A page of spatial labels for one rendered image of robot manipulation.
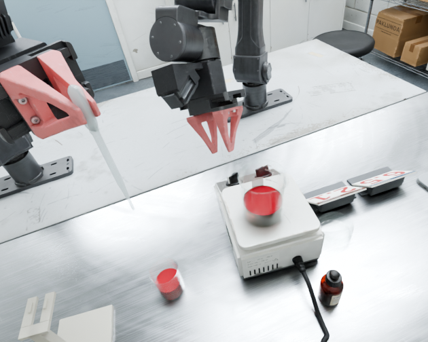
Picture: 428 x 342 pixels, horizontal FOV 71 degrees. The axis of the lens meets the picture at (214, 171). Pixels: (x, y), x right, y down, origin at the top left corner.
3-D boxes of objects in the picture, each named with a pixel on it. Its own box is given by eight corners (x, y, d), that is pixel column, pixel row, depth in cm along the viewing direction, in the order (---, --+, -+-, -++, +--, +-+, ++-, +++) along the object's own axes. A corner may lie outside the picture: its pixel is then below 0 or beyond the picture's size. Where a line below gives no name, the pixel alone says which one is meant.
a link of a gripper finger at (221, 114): (232, 155, 48) (219, 97, 46) (197, 158, 52) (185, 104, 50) (251, 146, 53) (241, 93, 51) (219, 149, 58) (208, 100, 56)
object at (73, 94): (92, 128, 27) (68, 83, 24) (100, 132, 26) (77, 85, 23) (85, 132, 27) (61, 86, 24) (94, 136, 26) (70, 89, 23)
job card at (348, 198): (299, 196, 57) (300, 180, 54) (342, 182, 58) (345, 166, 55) (316, 220, 52) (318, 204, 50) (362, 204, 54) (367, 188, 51)
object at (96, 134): (127, 210, 34) (63, 87, 24) (133, 204, 35) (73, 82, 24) (134, 214, 34) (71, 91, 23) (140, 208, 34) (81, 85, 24)
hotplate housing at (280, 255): (214, 193, 61) (208, 163, 55) (276, 177, 61) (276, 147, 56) (245, 296, 44) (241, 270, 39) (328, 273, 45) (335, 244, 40)
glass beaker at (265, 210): (233, 220, 45) (227, 180, 39) (257, 193, 48) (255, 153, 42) (274, 243, 41) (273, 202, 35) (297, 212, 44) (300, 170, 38)
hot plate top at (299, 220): (220, 192, 50) (219, 188, 49) (289, 174, 50) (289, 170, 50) (240, 252, 41) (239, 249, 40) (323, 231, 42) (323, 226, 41)
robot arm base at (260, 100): (295, 74, 76) (281, 64, 81) (223, 96, 73) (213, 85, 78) (293, 101, 82) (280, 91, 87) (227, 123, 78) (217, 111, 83)
